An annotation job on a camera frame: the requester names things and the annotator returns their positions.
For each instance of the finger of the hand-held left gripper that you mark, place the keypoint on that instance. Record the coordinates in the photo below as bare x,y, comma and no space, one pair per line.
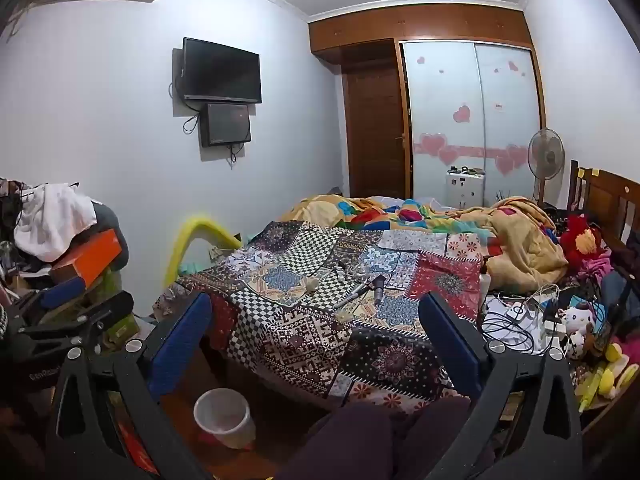
102,307
62,291

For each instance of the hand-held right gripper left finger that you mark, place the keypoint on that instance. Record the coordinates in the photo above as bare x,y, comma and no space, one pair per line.
179,342

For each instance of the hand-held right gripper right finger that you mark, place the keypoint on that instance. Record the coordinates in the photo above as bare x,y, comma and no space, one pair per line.
450,337

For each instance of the white plastic wastebasket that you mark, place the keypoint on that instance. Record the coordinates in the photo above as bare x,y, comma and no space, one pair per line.
220,415

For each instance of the clear plastic wrapper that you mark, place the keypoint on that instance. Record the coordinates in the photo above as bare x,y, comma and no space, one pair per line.
360,272

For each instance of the paper ball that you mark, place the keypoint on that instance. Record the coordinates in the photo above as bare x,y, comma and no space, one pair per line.
312,285

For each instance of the green patterned box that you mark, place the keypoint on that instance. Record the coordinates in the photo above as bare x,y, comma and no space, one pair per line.
123,328

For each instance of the orange box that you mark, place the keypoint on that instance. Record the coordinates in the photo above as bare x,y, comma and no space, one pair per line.
85,257

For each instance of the pile of dark clothes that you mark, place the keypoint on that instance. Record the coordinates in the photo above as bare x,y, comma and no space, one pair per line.
10,260

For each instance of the white bottle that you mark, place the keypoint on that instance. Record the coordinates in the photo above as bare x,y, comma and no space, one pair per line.
484,280

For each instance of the teal plush toy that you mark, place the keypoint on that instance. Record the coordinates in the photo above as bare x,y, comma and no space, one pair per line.
189,267

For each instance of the white cloth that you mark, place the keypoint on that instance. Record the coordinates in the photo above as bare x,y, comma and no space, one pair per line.
50,215

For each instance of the dark grey cushion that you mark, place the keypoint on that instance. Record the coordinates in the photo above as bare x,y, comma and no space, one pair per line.
111,225

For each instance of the black tube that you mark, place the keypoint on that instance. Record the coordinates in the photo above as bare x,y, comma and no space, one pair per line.
379,290

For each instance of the red patterned box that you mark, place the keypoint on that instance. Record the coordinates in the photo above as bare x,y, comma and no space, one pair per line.
127,435

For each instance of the yellow foam tube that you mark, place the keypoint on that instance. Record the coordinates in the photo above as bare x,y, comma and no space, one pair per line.
187,232

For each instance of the colourful yellow quilt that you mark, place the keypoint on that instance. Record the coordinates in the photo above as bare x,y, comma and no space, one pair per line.
520,247

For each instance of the patchwork patterned blanket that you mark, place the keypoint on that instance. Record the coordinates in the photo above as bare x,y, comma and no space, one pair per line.
300,332

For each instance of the white cat plush toy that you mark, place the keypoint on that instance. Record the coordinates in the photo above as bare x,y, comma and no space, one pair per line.
575,321

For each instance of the person's dark purple pants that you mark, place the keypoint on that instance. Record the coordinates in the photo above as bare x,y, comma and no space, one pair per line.
350,440

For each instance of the small white cabinet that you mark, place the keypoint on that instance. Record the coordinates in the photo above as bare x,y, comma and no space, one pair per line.
465,191

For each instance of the red plush toy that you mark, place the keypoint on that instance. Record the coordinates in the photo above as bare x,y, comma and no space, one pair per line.
580,242

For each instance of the pink cloth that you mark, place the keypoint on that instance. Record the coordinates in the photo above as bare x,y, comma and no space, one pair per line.
595,266

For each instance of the yellow plush toy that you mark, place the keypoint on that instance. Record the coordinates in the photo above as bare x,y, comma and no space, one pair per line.
612,381

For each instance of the group of pink heart stickers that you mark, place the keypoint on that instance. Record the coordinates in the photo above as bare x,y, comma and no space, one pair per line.
432,144

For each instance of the standing fan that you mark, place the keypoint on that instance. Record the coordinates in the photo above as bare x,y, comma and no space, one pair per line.
546,152

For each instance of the brown wooden headboard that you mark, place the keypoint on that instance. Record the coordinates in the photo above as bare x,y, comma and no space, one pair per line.
605,195

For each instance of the brown wooden door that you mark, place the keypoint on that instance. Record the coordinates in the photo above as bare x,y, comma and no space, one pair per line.
375,130

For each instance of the frosted sliding wardrobe door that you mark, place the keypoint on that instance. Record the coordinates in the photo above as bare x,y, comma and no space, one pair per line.
510,105
440,100

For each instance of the brown wooden wardrobe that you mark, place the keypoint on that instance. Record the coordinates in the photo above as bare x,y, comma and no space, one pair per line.
400,22

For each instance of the black wall speaker box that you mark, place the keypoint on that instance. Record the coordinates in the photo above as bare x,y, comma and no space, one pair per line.
225,125

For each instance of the black wall television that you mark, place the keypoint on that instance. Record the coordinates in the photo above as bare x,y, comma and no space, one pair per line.
220,70

